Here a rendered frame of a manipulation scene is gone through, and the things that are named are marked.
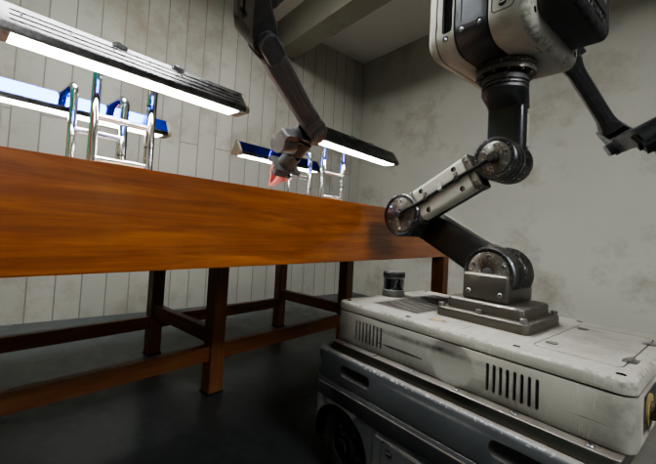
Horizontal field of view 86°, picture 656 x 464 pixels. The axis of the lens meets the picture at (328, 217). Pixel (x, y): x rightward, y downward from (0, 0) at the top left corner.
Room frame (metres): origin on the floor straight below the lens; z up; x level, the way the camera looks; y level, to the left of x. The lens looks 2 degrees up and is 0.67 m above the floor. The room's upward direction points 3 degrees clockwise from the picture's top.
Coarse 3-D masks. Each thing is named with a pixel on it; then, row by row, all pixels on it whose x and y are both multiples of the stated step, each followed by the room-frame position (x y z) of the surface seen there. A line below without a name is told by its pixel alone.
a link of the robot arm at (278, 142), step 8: (296, 128) 1.03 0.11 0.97; (272, 136) 1.00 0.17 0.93; (280, 136) 0.98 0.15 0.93; (288, 136) 0.97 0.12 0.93; (296, 136) 1.00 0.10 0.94; (304, 136) 1.03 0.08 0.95; (320, 136) 1.01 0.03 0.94; (272, 144) 1.01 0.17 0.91; (280, 144) 0.99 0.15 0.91; (288, 144) 0.99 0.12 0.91; (296, 144) 1.02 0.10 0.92; (312, 144) 1.03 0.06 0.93; (280, 152) 1.00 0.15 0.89; (288, 152) 1.02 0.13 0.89
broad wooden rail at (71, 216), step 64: (0, 192) 0.49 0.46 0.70; (64, 192) 0.54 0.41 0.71; (128, 192) 0.61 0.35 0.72; (192, 192) 0.70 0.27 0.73; (256, 192) 0.82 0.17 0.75; (0, 256) 0.49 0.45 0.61; (64, 256) 0.55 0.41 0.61; (128, 256) 0.62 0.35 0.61; (192, 256) 0.71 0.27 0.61; (256, 256) 0.83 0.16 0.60; (320, 256) 0.99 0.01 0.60; (384, 256) 1.25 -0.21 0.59
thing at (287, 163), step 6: (270, 156) 1.09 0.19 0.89; (276, 156) 1.11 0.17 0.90; (282, 156) 1.08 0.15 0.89; (288, 156) 1.07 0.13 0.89; (294, 156) 1.06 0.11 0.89; (276, 162) 1.09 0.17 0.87; (282, 162) 1.08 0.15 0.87; (288, 162) 1.08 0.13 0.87; (294, 162) 1.08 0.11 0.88; (276, 168) 1.06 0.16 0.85; (282, 168) 1.09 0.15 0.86; (288, 168) 1.09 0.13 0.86; (294, 168) 1.13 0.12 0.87; (294, 174) 1.13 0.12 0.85; (300, 174) 1.14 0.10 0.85
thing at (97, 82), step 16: (176, 64) 0.99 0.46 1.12; (96, 80) 0.97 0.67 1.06; (96, 96) 0.97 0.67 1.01; (96, 112) 0.98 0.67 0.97; (96, 128) 0.98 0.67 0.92; (144, 128) 1.08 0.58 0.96; (96, 144) 0.98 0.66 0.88; (144, 144) 1.09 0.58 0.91; (96, 160) 0.99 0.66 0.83; (112, 160) 1.02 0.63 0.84; (128, 160) 1.05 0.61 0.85; (144, 160) 1.09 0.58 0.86
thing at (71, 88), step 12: (72, 84) 1.14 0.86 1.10; (72, 96) 1.13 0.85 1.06; (72, 108) 1.13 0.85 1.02; (120, 108) 1.25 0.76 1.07; (72, 120) 1.13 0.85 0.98; (72, 132) 1.14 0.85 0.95; (84, 132) 1.16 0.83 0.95; (120, 132) 1.24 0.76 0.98; (72, 144) 1.14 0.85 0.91; (120, 144) 1.24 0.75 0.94; (72, 156) 1.14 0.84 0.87; (120, 156) 1.25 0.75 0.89
